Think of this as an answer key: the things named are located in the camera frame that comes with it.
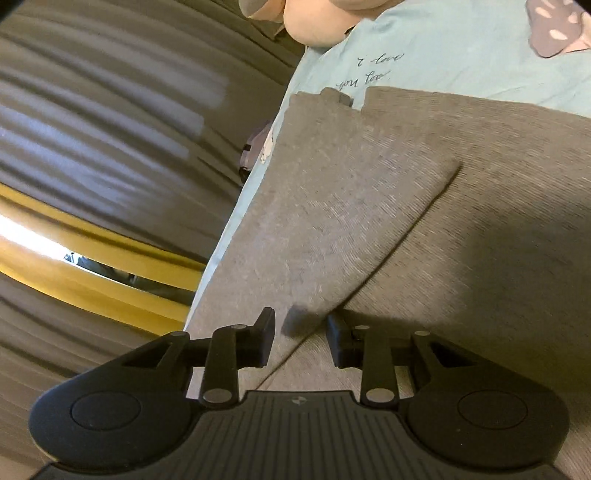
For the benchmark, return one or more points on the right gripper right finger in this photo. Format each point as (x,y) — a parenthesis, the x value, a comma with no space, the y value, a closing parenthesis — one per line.
(459,406)

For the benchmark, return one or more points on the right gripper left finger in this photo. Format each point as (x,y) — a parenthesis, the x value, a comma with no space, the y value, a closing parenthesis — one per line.
(139,407)

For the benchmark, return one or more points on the grey sweatpants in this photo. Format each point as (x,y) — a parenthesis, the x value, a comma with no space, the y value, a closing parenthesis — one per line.
(466,217)

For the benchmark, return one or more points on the yellow curtain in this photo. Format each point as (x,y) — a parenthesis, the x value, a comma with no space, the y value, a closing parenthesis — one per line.
(89,267)

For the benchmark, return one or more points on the dark bedside object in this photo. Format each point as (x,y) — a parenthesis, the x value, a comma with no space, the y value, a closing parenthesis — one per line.
(251,150)

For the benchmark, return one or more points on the grey curtain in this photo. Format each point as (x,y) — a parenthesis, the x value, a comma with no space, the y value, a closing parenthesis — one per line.
(130,116)

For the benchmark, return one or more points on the light blue mushroom bedsheet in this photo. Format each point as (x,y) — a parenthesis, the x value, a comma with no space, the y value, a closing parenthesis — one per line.
(475,49)

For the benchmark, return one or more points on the pink plush toy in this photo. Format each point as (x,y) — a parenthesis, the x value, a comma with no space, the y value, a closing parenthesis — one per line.
(316,23)

